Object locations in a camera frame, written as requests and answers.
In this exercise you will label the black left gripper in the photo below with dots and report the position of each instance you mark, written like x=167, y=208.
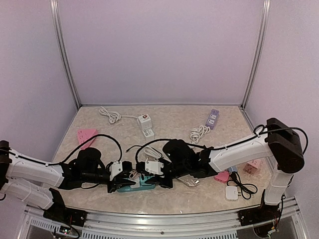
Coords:
x=118, y=182

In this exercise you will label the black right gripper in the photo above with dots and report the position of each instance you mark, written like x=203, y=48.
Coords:
x=157, y=180

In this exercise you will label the teal power strip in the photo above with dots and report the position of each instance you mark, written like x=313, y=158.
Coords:
x=156, y=155

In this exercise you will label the white cube socket adapter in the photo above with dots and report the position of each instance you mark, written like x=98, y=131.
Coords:
x=144, y=122

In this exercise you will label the pink triangular power strip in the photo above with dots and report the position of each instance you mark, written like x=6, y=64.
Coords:
x=84, y=134

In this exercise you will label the white power strip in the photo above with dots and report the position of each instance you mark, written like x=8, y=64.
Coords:
x=115, y=117

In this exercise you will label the small white cube charger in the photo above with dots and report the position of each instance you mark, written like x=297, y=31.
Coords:
x=135, y=177

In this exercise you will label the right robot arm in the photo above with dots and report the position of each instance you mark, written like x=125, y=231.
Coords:
x=274, y=140

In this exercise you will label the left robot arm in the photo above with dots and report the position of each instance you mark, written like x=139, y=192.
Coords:
x=38, y=182

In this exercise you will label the purple power strip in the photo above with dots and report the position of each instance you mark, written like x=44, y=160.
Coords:
x=196, y=134

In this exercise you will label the pink flat charger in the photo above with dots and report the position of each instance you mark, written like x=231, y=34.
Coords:
x=222, y=177

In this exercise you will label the white flat charger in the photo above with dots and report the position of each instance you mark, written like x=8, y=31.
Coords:
x=232, y=193

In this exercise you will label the pink cube socket adapter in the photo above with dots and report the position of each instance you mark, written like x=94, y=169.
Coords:
x=253, y=166

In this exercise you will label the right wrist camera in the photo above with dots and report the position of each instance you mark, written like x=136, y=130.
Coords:
x=150, y=168

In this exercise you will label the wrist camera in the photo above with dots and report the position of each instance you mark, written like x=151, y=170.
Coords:
x=119, y=168
x=150, y=168

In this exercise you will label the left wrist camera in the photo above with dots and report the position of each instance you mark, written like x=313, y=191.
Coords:
x=119, y=168

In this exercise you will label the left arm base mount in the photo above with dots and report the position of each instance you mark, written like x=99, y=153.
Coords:
x=64, y=216

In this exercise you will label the aluminium front rail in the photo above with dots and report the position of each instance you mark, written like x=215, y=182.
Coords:
x=229, y=224

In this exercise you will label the blue charger with black cable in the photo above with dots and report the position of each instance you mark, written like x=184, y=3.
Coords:
x=246, y=189

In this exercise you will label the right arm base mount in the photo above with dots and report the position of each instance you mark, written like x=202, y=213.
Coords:
x=261, y=213

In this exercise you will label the left aluminium frame post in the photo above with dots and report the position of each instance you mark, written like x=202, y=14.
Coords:
x=63, y=52

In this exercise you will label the aluminium frame post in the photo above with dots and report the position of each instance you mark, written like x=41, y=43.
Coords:
x=63, y=52
x=257, y=53

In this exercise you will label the right aluminium frame post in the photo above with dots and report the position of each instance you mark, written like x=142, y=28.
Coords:
x=257, y=53

